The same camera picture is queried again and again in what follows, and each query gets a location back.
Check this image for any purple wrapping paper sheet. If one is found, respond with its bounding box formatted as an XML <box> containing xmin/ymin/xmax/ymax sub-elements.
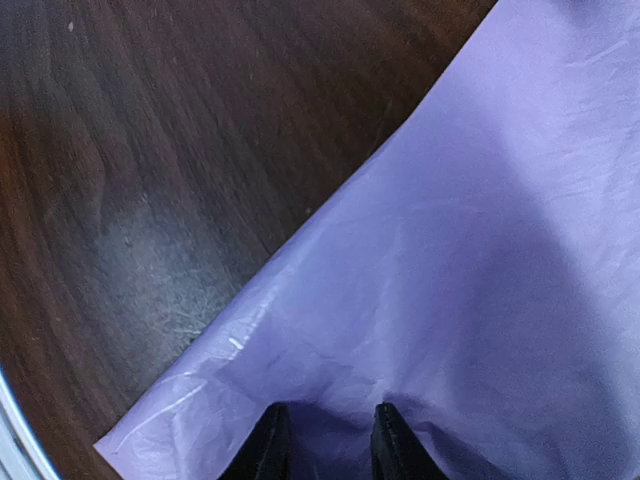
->
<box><xmin>96</xmin><ymin>1</ymin><xmax>639</xmax><ymax>479</ymax></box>

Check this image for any front aluminium rail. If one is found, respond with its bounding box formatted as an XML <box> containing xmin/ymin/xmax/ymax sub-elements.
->
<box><xmin>0</xmin><ymin>372</ymin><xmax>61</xmax><ymax>480</ymax></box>

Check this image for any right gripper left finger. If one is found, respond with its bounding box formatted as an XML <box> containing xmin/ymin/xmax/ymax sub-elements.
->
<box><xmin>219</xmin><ymin>403</ymin><xmax>291</xmax><ymax>480</ymax></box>

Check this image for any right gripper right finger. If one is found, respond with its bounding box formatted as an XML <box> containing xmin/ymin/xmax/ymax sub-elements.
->
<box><xmin>370</xmin><ymin>402</ymin><xmax>443</xmax><ymax>480</ymax></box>

